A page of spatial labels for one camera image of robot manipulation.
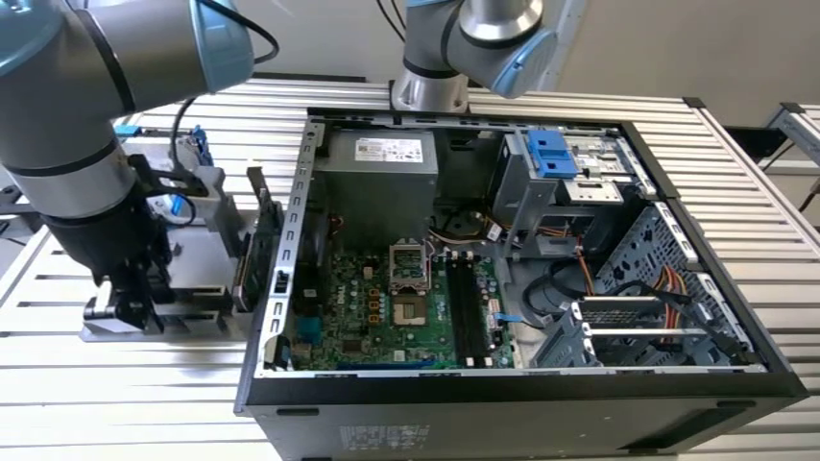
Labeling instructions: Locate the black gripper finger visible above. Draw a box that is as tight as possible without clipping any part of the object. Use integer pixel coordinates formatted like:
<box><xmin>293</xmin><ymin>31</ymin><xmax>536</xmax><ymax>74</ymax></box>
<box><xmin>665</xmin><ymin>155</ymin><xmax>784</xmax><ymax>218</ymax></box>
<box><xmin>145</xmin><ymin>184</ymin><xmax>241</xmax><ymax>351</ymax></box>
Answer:
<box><xmin>84</xmin><ymin>282</ymin><xmax>166</xmax><ymax>336</ymax></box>

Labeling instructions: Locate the black RAM slot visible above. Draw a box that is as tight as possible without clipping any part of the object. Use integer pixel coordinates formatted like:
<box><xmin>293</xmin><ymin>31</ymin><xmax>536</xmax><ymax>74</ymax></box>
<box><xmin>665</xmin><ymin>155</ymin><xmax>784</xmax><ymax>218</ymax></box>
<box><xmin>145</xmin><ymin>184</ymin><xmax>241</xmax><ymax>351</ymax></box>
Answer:
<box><xmin>445</xmin><ymin>249</ymin><xmax>474</xmax><ymax>370</ymax></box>
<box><xmin>468</xmin><ymin>249</ymin><xmax>496</xmax><ymax>370</ymax></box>
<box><xmin>452</xmin><ymin>249</ymin><xmax>481</xmax><ymax>370</ymax></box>
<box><xmin>460</xmin><ymin>249</ymin><xmax>489</xmax><ymax>370</ymax></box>

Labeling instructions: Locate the grey parts rack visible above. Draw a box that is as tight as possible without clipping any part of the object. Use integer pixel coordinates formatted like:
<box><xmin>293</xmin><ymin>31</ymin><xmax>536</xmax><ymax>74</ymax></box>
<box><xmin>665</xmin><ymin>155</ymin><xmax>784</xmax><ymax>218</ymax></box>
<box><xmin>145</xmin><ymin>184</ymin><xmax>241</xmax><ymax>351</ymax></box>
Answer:
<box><xmin>77</xmin><ymin>165</ymin><xmax>282</xmax><ymax>343</ymax></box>

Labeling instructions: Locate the green graphics card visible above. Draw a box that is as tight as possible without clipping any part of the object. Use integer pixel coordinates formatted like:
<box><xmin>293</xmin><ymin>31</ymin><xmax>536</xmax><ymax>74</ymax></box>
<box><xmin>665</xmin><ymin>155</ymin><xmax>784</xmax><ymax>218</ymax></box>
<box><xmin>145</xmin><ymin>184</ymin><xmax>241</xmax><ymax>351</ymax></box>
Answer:
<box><xmin>230</xmin><ymin>165</ymin><xmax>286</xmax><ymax>313</ymax></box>

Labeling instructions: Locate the blue disk carrier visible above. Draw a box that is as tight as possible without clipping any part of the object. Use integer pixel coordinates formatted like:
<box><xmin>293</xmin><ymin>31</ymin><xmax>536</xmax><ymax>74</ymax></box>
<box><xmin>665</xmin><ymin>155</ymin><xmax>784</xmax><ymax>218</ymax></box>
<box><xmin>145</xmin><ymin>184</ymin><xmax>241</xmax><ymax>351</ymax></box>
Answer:
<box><xmin>113</xmin><ymin>123</ymin><xmax>213</xmax><ymax>167</ymax></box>

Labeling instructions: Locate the green motherboard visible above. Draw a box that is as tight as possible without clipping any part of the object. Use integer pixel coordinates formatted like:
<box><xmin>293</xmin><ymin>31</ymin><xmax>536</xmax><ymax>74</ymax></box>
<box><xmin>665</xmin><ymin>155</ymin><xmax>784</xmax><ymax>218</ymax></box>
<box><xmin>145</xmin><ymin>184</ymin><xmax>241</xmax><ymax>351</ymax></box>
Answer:
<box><xmin>290</xmin><ymin>249</ymin><xmax>517</xmax><ymax>371</ymax></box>

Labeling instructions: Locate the blue expansion slot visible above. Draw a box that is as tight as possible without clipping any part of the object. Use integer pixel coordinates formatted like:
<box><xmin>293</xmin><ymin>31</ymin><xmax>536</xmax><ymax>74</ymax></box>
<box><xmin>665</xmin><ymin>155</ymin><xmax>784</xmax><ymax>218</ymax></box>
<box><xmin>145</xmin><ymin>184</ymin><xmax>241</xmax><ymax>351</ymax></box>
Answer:
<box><xmin>337</xmin><ymin>360</ymin><xmax>437</xmax><ymax>371</ymax></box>

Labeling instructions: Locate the grey power supply unit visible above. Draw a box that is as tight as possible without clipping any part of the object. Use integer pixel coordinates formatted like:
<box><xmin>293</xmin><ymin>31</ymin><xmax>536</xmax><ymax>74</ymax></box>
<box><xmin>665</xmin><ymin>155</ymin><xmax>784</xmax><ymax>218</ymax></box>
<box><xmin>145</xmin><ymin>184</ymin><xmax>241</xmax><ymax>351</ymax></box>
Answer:
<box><xmin>316</xmin><ymin>128</ymin><xmax>441</xmax><ymax>241</ymax></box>

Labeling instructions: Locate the CPU socket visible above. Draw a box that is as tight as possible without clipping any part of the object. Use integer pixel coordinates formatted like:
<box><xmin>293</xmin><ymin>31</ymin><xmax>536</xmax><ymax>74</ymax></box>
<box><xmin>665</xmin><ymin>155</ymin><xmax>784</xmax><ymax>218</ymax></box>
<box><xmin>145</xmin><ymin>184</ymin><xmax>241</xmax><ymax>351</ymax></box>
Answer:
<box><xmin>390</xmin><ymin>296</ymin><xmax>432</xmax><ymax>328</ymax></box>

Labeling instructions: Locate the metal socket cover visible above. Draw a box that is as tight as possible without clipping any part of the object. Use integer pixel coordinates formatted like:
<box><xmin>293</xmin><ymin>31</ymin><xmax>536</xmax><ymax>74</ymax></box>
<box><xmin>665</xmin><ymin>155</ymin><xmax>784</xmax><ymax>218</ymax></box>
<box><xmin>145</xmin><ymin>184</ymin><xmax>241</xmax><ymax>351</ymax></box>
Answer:
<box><xmin>388</xmin><ymin>238</ymin><xmax>429</xmax><ymax>295</ymax></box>

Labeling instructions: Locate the black yellow edge bar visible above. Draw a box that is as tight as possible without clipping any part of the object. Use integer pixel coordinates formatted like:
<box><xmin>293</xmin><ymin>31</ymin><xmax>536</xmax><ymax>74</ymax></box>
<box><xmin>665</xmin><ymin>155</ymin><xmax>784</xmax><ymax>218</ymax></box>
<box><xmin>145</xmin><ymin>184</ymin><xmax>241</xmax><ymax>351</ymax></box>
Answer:
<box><xmin>252</xmin><ymin>71</ymin><xmax>368</xmax><ymax>84</ymax></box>

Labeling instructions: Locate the black open PC case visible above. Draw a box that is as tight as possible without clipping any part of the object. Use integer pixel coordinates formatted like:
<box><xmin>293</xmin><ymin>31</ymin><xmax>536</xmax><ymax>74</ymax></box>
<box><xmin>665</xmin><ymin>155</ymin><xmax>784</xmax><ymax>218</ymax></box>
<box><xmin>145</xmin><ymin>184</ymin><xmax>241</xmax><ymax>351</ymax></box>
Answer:
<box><xmin>233</xmin><ymin>106</ymin><xmax>809</xmax><ymax>461</ymax></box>

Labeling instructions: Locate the round black speaker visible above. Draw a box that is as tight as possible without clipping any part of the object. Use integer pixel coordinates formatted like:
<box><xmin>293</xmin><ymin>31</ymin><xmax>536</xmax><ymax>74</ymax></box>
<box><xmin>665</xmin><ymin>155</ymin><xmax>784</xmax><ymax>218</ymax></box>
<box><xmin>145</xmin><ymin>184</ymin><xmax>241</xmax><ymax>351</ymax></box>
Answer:
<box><xmin>441</xmin><ymin>210</ymin><xmax>488</xmax><ymax>239</ymax></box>

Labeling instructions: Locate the grey metal drive cage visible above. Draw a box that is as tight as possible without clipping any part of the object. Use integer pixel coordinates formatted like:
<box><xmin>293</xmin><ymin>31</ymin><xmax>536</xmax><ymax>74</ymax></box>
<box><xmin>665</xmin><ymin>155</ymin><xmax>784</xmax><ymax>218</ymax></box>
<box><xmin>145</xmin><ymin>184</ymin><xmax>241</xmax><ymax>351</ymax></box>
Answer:
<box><xmin>492</xmin><ymin>127</ymin><xmax>658</xmax><ymax>260</ymax></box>

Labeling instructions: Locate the blue plastic drive latch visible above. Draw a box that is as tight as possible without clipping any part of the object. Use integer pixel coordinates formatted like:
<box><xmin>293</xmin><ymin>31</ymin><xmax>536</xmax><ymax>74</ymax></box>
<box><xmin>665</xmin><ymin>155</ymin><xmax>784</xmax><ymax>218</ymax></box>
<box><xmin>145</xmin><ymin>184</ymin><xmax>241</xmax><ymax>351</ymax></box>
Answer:
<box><xmin>528</xmin><ymin>129</ymin><xmax>566</xmax><ymax>155</ymax></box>
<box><xmin>536</xmin><ymin>151</ymin><xmax>574</xmax><ymax>180</ymax></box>

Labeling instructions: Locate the perforated grey disk cage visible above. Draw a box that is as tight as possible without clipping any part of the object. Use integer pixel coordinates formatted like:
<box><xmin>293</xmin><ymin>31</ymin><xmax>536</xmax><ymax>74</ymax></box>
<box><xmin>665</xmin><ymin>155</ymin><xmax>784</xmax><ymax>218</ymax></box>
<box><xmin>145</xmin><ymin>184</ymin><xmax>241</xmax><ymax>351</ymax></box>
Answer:
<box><xmin>592</xmin><ymin>201</ymin><xmax>754</xmax><ymax>366</ymax></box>

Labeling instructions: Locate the metal slat side table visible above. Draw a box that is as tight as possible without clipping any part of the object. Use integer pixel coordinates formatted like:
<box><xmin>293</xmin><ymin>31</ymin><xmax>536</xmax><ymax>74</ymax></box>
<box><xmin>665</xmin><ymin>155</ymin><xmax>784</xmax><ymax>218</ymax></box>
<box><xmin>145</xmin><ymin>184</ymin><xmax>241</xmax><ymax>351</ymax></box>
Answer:
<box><xmin>758</xmin><ymin>101</ymin><xmax>820</xmax><ymax>212</ymax></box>

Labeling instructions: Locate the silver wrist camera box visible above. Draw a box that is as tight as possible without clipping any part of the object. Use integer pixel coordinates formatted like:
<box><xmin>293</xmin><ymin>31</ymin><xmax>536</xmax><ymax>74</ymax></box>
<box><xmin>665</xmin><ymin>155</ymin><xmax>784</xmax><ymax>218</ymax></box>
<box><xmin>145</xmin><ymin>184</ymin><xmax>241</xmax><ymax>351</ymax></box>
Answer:
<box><xmin>145</xmin><ymin>191</ymin><xmax>197</xmax><ymax>228</ymax></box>

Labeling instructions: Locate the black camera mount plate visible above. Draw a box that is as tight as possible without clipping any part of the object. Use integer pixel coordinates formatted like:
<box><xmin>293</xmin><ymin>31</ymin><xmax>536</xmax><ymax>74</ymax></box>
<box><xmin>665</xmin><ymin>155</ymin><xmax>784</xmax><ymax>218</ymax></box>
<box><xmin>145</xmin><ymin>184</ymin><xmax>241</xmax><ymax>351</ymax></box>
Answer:
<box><xmin>125</xmin><ymin>153</ymin><xmax>225</xmax><ymax>199</ymax></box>

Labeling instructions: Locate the wire locking lever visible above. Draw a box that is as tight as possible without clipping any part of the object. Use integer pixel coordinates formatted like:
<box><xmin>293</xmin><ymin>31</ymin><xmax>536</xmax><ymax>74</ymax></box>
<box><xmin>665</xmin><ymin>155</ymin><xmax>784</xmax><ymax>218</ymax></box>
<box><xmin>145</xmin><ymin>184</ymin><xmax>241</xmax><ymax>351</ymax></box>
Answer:
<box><xmin>421</xmin><ymin>239</ymin><xmax>442</xmax><ymax>295</ymax></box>

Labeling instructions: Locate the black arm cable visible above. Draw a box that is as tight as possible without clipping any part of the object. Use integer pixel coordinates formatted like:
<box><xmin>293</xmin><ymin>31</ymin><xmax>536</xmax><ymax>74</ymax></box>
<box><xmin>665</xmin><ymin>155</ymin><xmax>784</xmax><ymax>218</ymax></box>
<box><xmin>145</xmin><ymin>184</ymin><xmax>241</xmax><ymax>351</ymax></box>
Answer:
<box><xmin>169</xmin><ymin>0</ymin><xmax>281</xmax><ymax>167</ymax></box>

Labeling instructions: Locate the black data cable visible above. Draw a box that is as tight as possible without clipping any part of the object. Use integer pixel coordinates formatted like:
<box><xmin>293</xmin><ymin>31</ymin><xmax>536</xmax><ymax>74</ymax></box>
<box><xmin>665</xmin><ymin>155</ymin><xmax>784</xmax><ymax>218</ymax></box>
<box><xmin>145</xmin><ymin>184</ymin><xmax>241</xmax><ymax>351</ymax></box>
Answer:
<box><xmin>521</xmin><ymin>263</ymin><xmax>577</xmax><ymax>330</ymax></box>

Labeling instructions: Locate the orange wire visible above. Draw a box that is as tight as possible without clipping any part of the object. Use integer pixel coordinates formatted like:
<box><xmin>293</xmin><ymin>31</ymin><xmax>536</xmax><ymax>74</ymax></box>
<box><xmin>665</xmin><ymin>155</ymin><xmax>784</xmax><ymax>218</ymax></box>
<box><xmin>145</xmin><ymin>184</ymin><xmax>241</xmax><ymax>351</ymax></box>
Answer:
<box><xmin>573</xmin><ymin>244</ymin><xmax>594</xmax><ymax>297</ymax></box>

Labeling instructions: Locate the grey disk bay bracket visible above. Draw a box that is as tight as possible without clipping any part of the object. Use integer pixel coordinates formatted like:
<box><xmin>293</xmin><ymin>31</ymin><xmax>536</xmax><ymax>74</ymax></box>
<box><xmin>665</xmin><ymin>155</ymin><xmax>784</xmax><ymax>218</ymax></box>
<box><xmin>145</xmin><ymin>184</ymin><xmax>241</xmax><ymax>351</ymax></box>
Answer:
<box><xmin>530</xmin><ymin>295</ymin><xmax>712</xmax><ymax>369</ymax></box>

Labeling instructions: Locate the red yellow wire bundle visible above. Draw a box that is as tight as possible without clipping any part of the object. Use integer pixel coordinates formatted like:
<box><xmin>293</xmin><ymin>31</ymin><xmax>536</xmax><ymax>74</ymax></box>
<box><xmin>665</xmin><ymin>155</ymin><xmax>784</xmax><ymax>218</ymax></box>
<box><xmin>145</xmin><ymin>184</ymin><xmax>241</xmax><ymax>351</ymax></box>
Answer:
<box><xmin>652</xmin><ymin>266</ymin><xmax>690</xmax><ymax>347</ymax></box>

